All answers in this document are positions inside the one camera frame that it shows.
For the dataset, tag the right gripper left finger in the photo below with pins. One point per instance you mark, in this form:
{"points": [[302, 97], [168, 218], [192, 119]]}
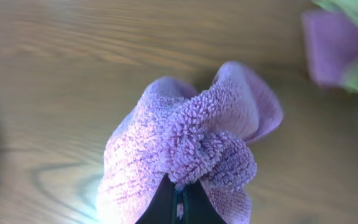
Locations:
{"points": [[163, 207]]}

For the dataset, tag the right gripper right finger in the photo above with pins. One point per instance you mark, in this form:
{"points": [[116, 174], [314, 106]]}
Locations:
{"points": [[197, 209]]}

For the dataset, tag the purple microfibre cloth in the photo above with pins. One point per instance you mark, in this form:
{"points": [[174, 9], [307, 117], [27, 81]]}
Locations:
{"points": [[189, 136]]}

